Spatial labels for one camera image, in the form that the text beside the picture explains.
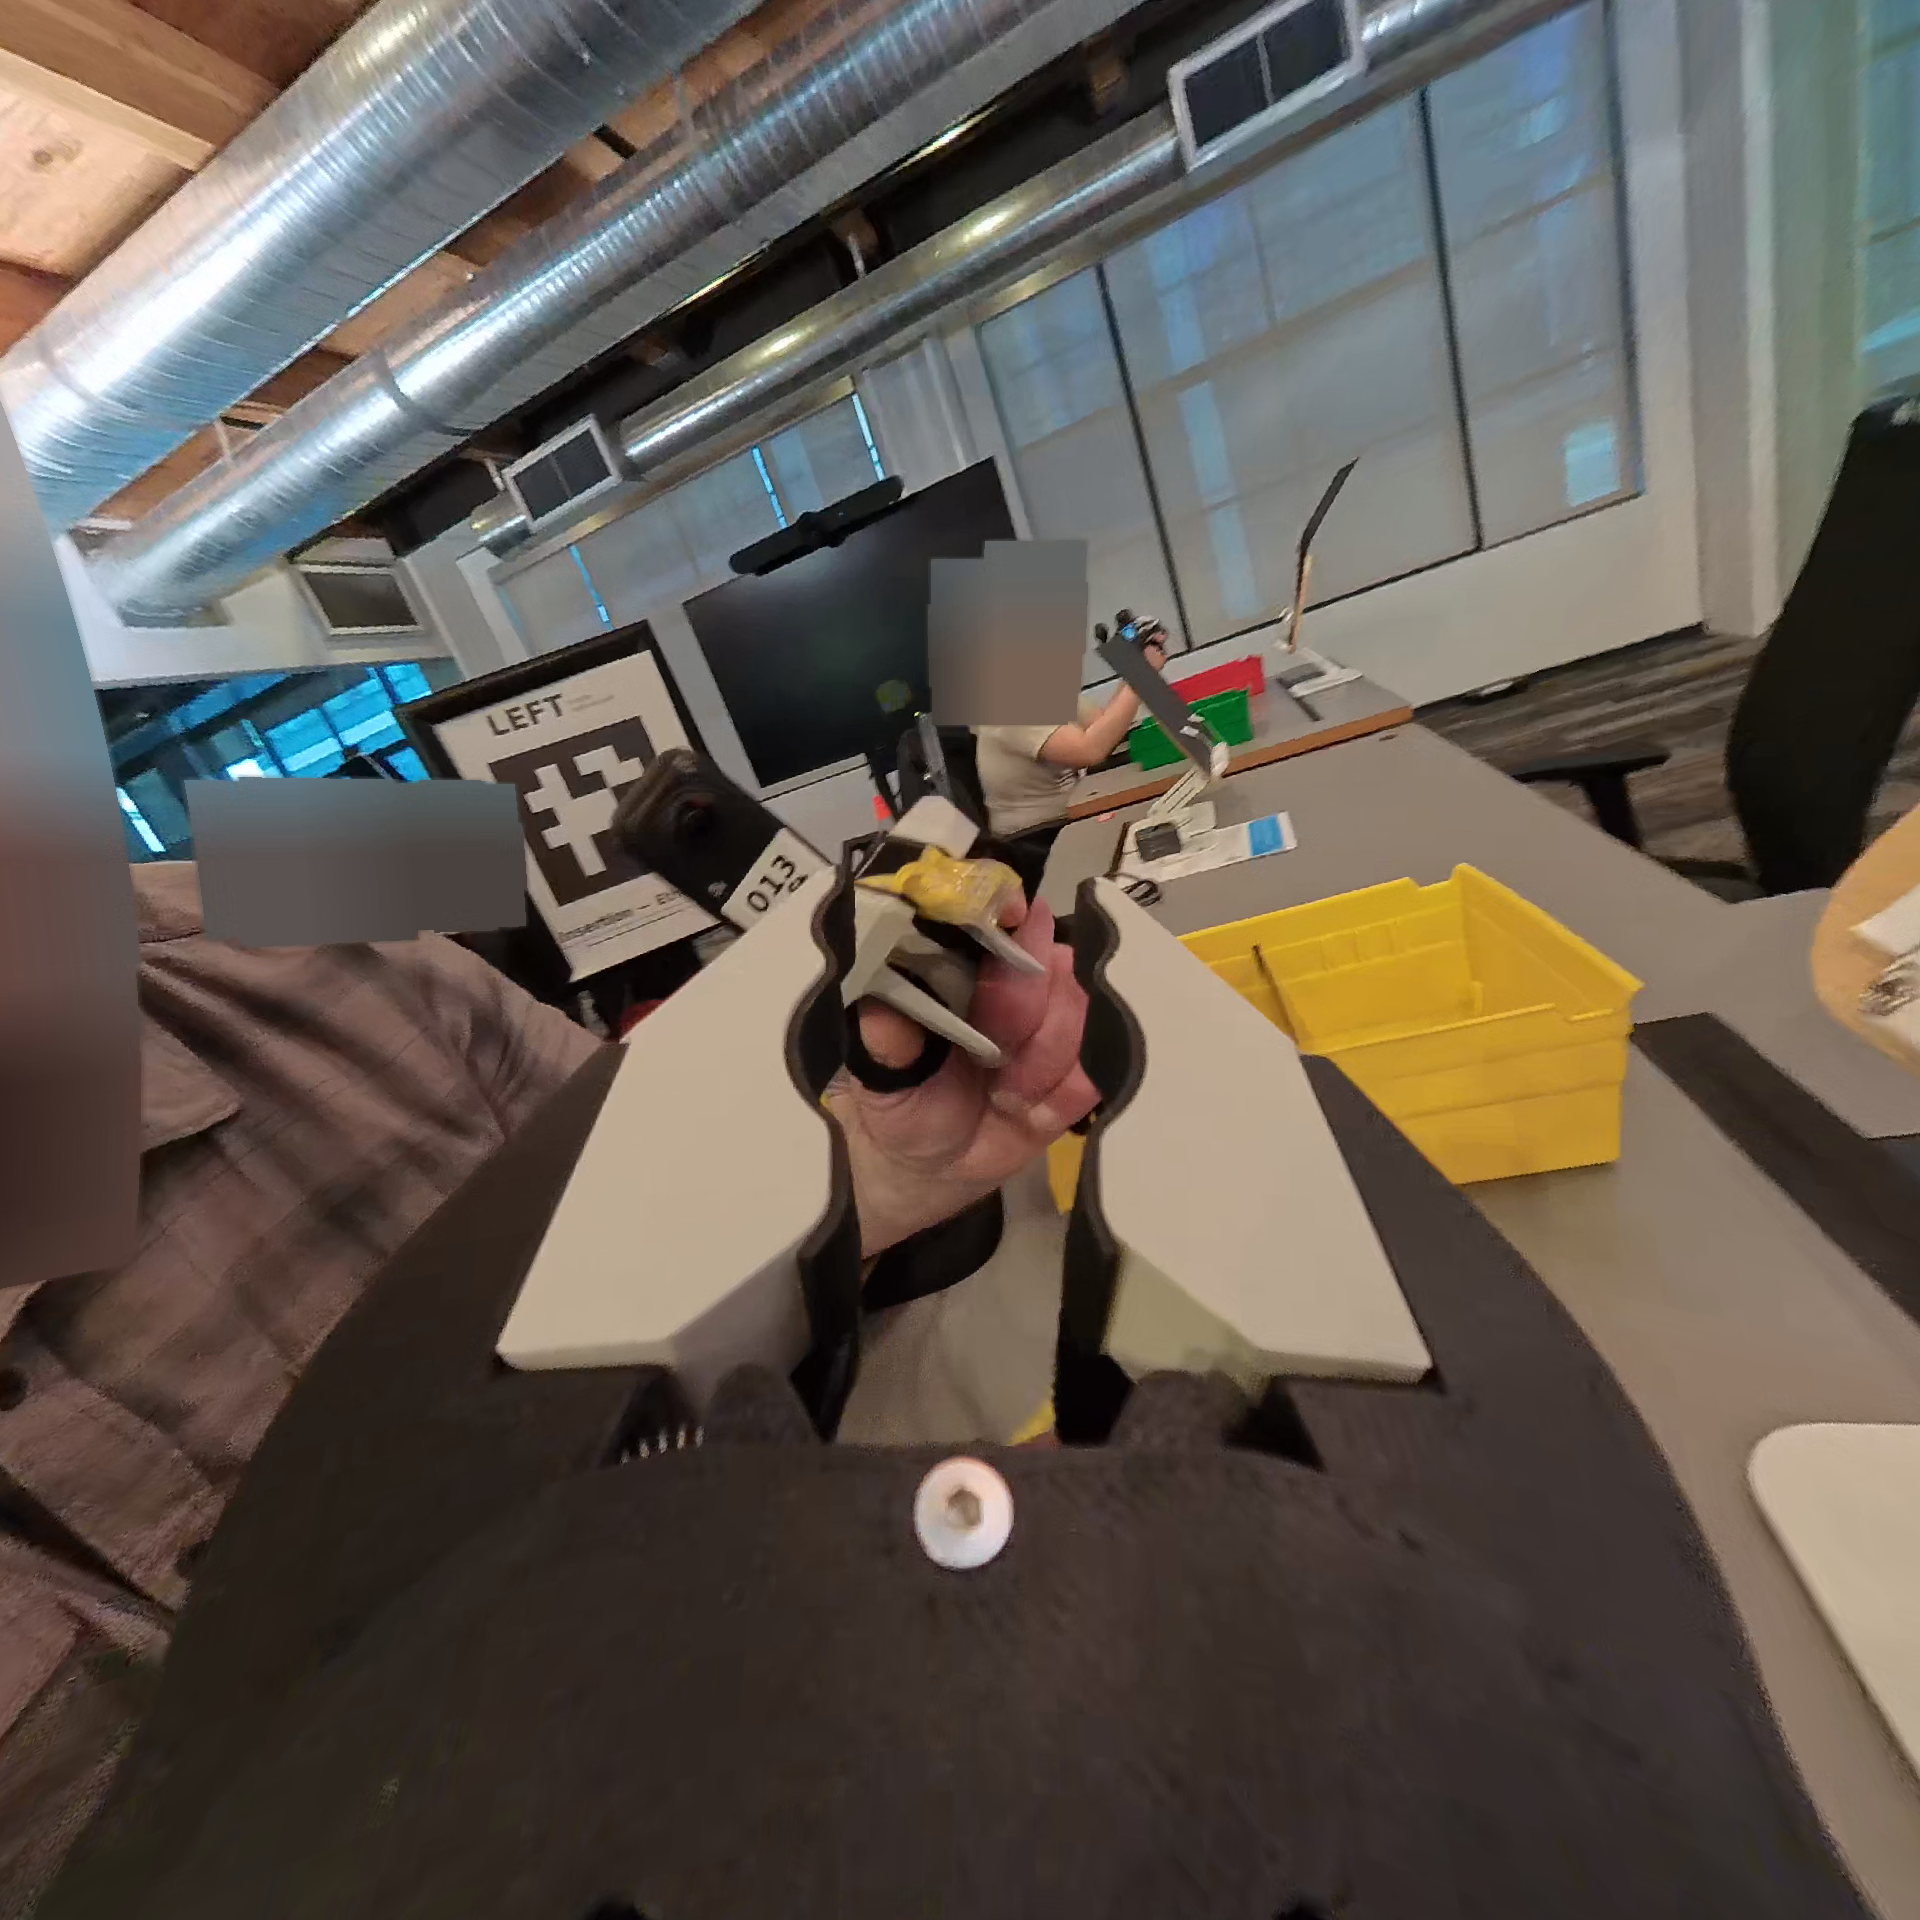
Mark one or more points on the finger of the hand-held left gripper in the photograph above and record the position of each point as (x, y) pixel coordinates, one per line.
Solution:
(1015, 944)
(945, 1018)

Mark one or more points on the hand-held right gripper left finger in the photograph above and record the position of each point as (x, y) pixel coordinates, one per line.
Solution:
(674, 1199)

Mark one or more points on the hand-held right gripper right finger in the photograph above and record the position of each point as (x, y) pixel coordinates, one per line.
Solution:
(1261, 1199)

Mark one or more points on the yellow plastic bin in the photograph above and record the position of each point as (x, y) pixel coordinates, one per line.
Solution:
(1500, 1036)

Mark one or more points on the person's left hand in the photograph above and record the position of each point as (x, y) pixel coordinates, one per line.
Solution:
(975, 1111)

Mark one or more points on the white marker sign board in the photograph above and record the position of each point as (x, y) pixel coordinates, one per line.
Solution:
(599, 707)

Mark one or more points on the black electronic box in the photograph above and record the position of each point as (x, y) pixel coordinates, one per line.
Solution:
(1157, 841)

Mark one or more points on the black bin divider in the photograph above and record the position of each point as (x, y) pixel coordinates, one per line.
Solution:
(1276, 990)

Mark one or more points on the white blue paper sheet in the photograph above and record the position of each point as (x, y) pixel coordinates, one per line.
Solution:
(1253, 837)

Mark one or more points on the small green bin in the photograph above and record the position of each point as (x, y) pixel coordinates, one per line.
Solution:
(1224, 719)

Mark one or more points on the black video bar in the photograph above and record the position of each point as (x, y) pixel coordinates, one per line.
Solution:
(819, 523)

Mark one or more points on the small red bin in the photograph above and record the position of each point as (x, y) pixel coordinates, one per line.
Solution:
(1217, 683)

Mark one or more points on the background work table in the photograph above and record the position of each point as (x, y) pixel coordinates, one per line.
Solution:
(1322, 719)

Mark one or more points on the white air vent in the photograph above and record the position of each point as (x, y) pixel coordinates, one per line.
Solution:
(562, 470)
(362, 599)
(1269, 77)

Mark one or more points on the white mounting plate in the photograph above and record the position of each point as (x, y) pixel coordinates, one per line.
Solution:
(1845, 1545)

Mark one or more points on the black office chair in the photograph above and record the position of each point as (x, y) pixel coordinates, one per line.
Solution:
(1829, 675)

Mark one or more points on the black wall monitor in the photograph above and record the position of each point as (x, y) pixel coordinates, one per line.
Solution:
(812, 675)

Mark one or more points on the silver thin duct pipe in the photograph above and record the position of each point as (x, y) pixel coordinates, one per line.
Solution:
(901, 324)

